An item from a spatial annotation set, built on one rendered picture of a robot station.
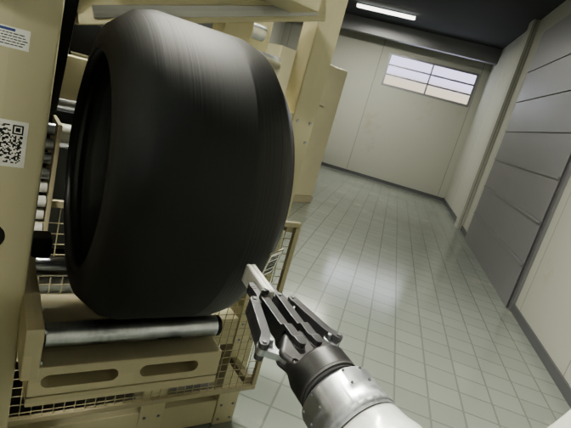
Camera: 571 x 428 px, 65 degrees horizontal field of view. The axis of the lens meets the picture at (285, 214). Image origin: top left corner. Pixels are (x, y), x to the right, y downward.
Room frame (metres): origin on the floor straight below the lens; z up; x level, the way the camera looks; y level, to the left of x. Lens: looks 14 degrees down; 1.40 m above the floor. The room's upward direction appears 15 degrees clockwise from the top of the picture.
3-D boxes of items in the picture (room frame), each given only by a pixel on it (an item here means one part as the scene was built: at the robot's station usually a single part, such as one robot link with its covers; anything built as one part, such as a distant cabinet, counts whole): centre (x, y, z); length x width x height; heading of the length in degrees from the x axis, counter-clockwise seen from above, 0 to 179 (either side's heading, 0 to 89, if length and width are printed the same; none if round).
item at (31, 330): (0.80, 0.45, 0.90); 0.40 x 0.03 x 0.10; 35
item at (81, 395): (0.90, 0.30, 0.80); 0.37 x 0.36 x 0.02; 35
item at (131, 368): (0.79, 0.22, 0.83); 0.36 x 0.09 x 0.06; 125
